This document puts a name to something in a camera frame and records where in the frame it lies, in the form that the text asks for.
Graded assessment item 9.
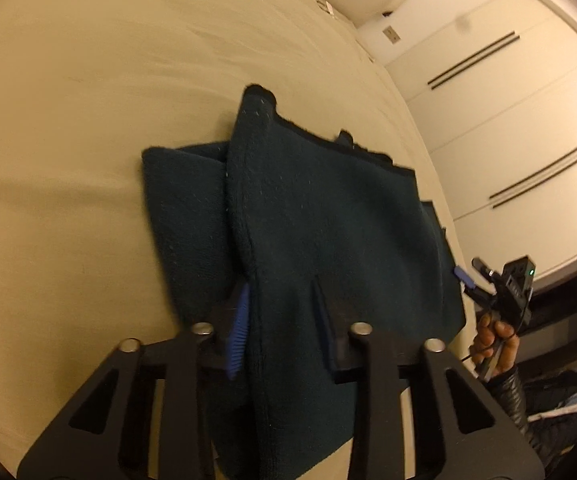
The white wardrobe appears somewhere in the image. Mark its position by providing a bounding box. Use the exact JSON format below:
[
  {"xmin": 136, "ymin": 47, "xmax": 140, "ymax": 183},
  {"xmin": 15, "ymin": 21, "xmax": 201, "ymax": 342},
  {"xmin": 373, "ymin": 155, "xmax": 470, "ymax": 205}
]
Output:
[{"xmin": 359, "ymin": 0, "xmax": 577, "ymax": 281}]

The dark clothes pile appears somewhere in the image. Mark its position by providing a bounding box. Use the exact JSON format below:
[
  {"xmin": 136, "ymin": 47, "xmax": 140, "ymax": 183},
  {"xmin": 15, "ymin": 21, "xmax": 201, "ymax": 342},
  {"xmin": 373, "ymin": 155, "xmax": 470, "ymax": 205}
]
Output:
[{"xmin": 519, "ymin": 370, "xmax": 577, "ymax": 461}]

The dark low cabinet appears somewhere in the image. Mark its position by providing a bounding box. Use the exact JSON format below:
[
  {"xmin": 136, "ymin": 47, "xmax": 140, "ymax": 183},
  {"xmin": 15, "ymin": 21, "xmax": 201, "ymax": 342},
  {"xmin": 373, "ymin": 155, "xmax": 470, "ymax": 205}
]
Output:
[{"xmin": 519, "ymin": 252, "xmax": 577, "ymax": 361}]

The bed with beige sheet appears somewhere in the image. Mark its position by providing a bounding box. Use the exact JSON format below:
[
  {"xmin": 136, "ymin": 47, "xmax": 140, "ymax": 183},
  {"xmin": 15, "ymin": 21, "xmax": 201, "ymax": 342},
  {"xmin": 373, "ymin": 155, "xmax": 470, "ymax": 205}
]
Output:
[{"xmin": 0, "ymin": 0, "xmax": 469, "ymax": 480}]

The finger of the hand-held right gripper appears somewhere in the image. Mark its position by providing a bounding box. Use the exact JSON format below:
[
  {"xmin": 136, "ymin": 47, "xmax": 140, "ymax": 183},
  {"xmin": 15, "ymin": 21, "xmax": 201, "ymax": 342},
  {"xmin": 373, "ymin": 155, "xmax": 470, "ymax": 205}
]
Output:
[
  {"xmin": 471, "ymin": 257, "xmax": 499, "ymax": 281},
  {"xmin": 453, "ymin": 267, "xmax": 494, "ymax": 306}
]

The person's right hand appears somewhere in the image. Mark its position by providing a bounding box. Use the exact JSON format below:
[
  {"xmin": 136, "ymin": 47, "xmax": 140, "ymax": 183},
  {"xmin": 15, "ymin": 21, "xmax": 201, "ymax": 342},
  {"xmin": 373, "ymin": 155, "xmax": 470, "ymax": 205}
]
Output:
[{"xmin": 469, "ymin": 310, "xmax": 522, "ymax": 376}]

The dark teal towel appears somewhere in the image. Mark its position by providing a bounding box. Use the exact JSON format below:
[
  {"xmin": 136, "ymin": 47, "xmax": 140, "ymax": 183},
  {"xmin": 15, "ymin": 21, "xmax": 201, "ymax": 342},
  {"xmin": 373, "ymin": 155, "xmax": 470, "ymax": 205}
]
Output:
[{"xmin": 141, "ymin": 85, "xmax": 467, "ymax": 478}]

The person's right forearm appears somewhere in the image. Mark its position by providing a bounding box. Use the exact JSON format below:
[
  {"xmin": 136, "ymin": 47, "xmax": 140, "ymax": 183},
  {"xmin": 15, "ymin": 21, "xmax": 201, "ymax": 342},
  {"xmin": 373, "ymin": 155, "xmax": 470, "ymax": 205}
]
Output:
[{"xmin": 483, "ymin": 360, "xmax": 569, "ymax": 480}]

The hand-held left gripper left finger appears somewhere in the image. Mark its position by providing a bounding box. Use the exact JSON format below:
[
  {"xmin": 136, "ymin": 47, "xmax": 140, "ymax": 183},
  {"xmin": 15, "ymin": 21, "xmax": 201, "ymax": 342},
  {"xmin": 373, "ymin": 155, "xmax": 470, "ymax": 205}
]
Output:
[{"xmin": 16, "ymin": 280, "xmax": 252, "ymax": 480}]

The black wardrobe handle strip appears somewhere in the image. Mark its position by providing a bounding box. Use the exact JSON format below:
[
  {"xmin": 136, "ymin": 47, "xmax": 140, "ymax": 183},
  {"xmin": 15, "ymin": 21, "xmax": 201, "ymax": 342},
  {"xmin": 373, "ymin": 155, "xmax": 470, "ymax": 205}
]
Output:
[
  {"xmin": 489, "ymin": 134, "xmax": 577, "ymax": 198},
  {"xmin": 431, "ymin": 36, "xmax": 519, "ymax": 91},
  {"xmin": 491, "ymin": 142, "xmax": 577, "ymax": 209},
  {"xmin": 427, "ymin": 32, "xmax": 517, "ymax": 86}
]

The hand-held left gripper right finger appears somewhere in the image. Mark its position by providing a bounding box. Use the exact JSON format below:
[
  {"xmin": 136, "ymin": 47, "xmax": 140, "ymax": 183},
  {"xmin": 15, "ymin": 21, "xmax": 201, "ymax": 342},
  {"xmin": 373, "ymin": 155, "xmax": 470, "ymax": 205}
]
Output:
[{"xmin": 309, "ymin": 275, "xmax": 547, "ymax": 480}]

